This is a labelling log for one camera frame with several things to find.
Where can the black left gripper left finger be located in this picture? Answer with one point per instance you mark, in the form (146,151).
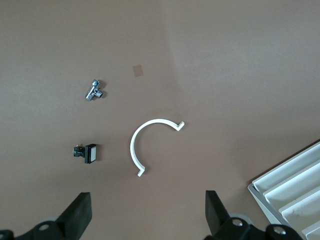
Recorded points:
(77,215)

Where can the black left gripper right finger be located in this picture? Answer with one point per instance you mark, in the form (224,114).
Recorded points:
(217,217)

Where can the brown tape patch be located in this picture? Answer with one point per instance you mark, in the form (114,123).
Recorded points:
(138,70)

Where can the white curved plastic clip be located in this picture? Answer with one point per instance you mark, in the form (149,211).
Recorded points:
(132,147)

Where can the small blue potentiometer part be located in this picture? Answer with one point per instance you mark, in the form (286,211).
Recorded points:
(92,92)

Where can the white drawer cabinet shell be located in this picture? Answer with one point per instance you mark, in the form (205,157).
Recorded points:
(255,191)

